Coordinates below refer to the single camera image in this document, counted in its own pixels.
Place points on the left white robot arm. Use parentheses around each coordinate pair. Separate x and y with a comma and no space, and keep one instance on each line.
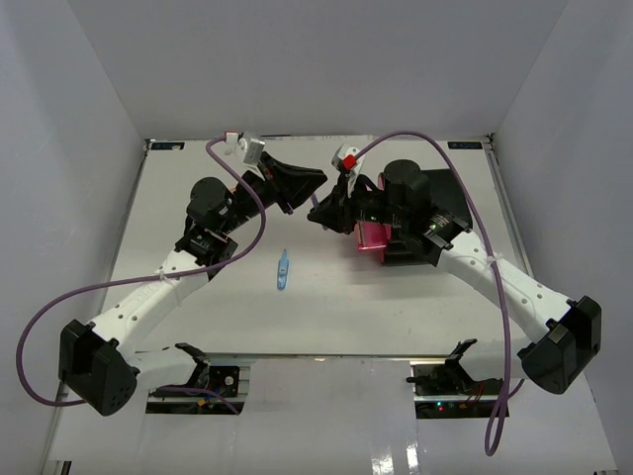
(99,361)

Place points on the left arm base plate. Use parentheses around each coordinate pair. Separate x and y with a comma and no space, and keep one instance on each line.
(222,381)

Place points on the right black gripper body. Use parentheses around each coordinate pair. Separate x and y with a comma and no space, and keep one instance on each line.
(374,204)

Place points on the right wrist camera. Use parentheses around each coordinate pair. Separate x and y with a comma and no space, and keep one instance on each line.
(348,163)

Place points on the black drawer organizer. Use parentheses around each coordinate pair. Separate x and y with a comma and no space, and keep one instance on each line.
(435,211)

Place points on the blue corner label right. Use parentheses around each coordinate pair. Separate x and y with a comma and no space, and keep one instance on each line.
(464,145)

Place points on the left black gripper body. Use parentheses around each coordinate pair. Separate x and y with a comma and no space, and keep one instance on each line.
(248,205)

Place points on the blue correction tape pen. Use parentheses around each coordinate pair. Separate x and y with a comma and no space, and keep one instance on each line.
(282,271)

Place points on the blue corner label left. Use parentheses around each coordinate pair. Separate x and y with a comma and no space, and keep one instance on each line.
(167,146)

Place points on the blue corner label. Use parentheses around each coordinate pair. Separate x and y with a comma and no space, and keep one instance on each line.
(464,145)
(167,146)

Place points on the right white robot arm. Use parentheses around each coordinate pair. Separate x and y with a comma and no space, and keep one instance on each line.
(564,334)

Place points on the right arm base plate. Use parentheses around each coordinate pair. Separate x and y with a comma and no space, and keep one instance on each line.
(439,380)

